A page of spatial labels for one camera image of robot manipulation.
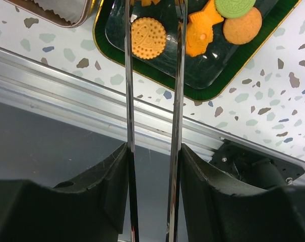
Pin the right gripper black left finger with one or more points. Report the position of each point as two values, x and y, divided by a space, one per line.
88 207

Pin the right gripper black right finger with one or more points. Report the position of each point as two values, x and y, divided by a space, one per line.
219 207

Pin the brown cookie tin with liners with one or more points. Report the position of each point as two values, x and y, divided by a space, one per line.
66 14

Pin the black green tray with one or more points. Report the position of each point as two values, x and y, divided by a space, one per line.
206 75

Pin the orange fish cookie lower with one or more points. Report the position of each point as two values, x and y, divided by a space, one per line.
200 29

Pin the orange plain round cookie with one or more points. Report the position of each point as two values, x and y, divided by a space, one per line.
243 29

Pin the orange round dotted cookie lower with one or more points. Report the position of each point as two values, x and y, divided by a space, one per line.
148 38

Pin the green round cookie lower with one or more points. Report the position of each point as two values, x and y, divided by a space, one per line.
233 8

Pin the orange flower swirl cookie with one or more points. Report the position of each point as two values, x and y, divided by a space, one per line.
146 3

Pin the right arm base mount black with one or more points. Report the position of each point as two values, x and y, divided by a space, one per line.
255 167

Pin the aluminium front rail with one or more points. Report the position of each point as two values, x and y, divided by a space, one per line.
38 88

